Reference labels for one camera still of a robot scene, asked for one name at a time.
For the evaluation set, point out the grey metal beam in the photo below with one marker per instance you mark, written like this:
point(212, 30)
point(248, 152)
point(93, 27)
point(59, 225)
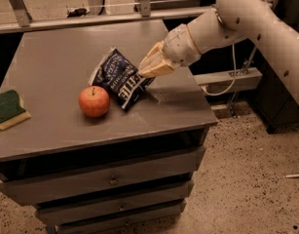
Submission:
point(220, 83)

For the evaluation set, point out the red apple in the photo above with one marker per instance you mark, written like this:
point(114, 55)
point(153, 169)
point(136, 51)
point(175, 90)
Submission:
point(94, 101)

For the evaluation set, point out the blue chip bag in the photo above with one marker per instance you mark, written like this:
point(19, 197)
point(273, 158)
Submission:
point(116, 74)

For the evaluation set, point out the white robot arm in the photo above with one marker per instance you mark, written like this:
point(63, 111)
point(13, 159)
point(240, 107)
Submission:
point(226, 23)

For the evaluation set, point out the grey drawer cabinet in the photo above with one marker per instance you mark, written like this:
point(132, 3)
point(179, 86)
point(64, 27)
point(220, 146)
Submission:
point(49, 71)

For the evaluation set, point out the middle drawer with knob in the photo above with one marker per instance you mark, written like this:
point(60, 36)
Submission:
point(117, 200)

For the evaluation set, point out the bottom drawer with knob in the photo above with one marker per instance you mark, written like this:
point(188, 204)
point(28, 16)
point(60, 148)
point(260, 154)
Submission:
point(112, 221)

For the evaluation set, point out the green yellow sponge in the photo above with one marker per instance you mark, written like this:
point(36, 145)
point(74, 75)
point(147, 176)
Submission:
point(11, 110)

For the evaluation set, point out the white stick on floor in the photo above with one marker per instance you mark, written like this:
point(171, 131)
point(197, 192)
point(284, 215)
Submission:
point(291, 176)

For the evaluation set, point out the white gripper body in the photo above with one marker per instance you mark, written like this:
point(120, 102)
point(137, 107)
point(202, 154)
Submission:
point(177, 47)

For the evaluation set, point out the metal rail frame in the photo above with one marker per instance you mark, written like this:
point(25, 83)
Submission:
point(31, 15)

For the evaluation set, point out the top drawer with knob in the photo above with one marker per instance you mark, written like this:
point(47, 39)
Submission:
point(47, 188)

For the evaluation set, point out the black clip on rail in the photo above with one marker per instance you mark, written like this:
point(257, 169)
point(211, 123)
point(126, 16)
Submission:
point(77, 12)

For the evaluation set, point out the drawer with knob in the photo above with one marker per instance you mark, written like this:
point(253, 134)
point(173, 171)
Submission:
point(117, 200)
point(112, 221)
point(47, 188)

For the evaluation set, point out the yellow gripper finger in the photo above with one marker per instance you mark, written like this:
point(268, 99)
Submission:
point(169, 67)
point(154, 60)

